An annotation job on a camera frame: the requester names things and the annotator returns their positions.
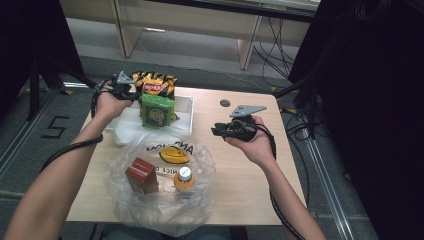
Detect black hanging cable bundle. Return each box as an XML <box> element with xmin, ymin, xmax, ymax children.
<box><xmin>252</xmin><ymin>16</ymin><xmax>298</xmax><ymax>81</ymax></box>

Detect green snack packet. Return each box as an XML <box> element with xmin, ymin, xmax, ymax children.
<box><xmin>139</xmin><ymin>92</ymin><xmax>177</xmax><ymax>130</ymax></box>

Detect black floor cables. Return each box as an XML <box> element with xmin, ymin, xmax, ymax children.
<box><xmin>282</xmin><ymin>109</ymin><xmax>315</xmax><ymax>188</ymax></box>

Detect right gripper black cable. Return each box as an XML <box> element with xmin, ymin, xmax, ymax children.
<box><xmin>254</xmin><ymin>122</ymin><xmax>306</xmax><ymax>240</ymax></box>

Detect orange drink bottle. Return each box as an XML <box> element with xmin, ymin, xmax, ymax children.
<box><xmin>172</xmin><ymin>166</ymin><xmax>197</xmax><ymax>193</ymax></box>

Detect black curtain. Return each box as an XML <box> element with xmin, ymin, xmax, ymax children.
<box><xmin>0</xmin><ymin>0</ymin><xmax>86</xmax><ymax>113</ymax></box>
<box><xmin>287</xmin><ymin>0</ymin><xmax>424</xmax><ymax>240</ymax></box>

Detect black tripod stand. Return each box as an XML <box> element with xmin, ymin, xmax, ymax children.
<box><xmin>25</xmin><ymin>54</ymin><xmax>101</xmax><ymax>122</ymax></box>

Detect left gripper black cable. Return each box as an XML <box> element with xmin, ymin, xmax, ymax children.
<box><xmin>39</xmin><ymin>77</ymin><xmax>116</xmax><ymax>173</ymax></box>

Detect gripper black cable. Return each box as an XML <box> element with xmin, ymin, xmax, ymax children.
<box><xmin>39</xmin><ymin>77</ymin><xmax>116</xmax><ymax>173</ymax></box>
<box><xmin>254</xmin><ymin>122</ymin><xmax>306</xmax><ymax>240</ymax></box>

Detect black metal stand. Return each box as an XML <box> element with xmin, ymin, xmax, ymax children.
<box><xmin>273</xmin><ymin>75</ymin><xmax>322</xmax><ymax>140</ymax></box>

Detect yellow black chips bag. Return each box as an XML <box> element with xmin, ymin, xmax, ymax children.
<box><xmin>131</xmin><ymin>70</ymin><xmax>179</xmax><ymax>101</ymax></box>

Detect aluminium floor rail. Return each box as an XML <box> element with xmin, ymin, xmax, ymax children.
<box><xmin>304</xmin><ymin>130</ymin><xmax>356</xmax><ymax>240</ymax></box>
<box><xmin>0</xmin><ymin>89</ymin><xmax>58</xmax><ymax>178</ymax></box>

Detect person's right hand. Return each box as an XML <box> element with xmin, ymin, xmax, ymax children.
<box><xmin>224</xmin><ymin>114</ymin><xmax>278</xmax><ymax>168</ymax></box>

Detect clear plastic bag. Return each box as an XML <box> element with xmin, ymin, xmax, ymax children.
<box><xmin>102</xmin><ymin>132</ymin><xmax>217</xmax><ymax>238</ymax></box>

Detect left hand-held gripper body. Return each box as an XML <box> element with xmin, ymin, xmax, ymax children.
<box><xmin>105</xmin><ymin>70</ymin><xmax>135</xmax><ymax>102</ymax></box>

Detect brown carton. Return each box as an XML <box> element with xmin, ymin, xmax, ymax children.
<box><xmin>124</xmin><ymin>156</ymin><xmax>161</xmax><ymax>195</ymax></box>

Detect person's left hand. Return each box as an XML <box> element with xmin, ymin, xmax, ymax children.
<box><xmin>94</xmin><ymin>89</ymin><xmax>135</xmax><ymax>124</ymax></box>

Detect light wooden desk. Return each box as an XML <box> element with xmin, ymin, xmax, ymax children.
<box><xmin>59</xmin><ymin>0</ymin><xmax>322</xmax><ymax>71</ymax></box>

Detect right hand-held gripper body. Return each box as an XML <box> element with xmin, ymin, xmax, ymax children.
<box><xmin>225</xmin><ymin>104</ymin><xmax>268</xmax><ymax>143</ymax></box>

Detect white plastic bin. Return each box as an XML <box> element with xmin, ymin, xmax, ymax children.
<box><xmin>105</xmin><ymin>94</ymin><xmax>195</xmax><ymax>146</ymax></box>

